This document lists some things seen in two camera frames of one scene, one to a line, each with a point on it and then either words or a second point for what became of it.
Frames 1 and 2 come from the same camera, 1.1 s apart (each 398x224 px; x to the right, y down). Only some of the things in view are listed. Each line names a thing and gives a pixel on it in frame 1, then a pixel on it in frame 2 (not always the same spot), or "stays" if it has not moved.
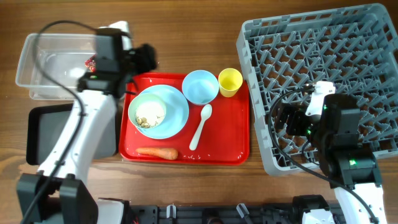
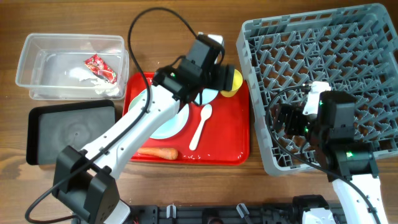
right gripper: x=287 y=119 stays
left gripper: x=144 y=58 to x=224 y=77
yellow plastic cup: x=229 y=81 stays
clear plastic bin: x=64 y=56 stays
